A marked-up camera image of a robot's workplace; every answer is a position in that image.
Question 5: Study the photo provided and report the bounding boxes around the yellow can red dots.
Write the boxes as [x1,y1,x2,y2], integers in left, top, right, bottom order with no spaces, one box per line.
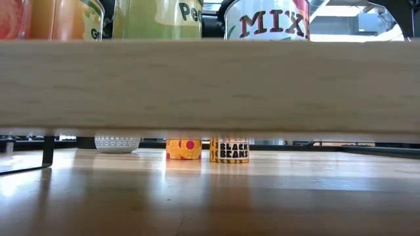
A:
[165,138,203,161]

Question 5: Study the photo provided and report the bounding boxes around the small succulent white pot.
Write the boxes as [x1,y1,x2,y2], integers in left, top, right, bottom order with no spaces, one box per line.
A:
[94,133,142,154]

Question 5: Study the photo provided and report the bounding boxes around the wooden shelf black metal frame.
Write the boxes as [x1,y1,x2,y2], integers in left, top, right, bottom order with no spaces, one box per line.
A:
[0,38,420,176]

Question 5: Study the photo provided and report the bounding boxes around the mixed vegetables can white label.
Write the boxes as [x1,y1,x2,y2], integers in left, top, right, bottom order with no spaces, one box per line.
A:
[224,0,311,42]

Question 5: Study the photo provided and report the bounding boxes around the black beans can yellow label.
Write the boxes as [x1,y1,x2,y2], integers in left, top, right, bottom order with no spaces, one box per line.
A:
[209,138,251,164]

